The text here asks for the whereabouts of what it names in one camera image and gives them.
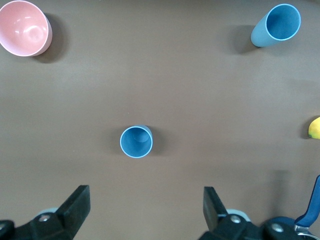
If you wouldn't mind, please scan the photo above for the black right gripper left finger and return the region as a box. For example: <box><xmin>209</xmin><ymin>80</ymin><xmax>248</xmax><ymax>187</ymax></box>
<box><xmin>0</xmin><ymin>184</ymin><xmax>91</xmax><ymax>240</ymax></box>

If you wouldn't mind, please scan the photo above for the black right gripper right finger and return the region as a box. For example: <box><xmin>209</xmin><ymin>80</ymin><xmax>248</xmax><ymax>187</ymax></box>
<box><xmin>197</xmin><ymin>186</ymin><xmax>296</xmax><ymax>240</ymax></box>

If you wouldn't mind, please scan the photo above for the blue plastic cup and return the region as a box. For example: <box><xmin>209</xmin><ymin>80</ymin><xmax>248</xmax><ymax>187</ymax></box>
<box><xmin>119</xmin><ymin>124</ymin><xmax>154</xmax><ymax>159</ymax></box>
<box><xmin>250</xmin><ymin>3</ymin><xmax>302</xmax><ymax>48</ymax></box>

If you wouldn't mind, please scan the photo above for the dark blue saucepan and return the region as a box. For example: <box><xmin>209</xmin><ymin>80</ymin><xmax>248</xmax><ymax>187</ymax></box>
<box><xmin>294</xmin><ymin>174</ymin><xmax>320</xmax><ymax>240</ymax></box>

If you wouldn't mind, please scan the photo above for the yellow lemon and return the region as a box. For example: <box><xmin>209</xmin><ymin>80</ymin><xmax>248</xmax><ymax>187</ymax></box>
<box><xmin>307</xmin><ymin>116</ymin><xmax>320</xmax><ymax>140</ymax></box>

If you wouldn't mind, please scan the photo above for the pink bowl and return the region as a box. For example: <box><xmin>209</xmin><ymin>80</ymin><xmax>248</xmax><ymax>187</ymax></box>
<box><xmin>0</xmin><ymin>0</ymin><xmax>54</xmax><ymax>58</ymax></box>

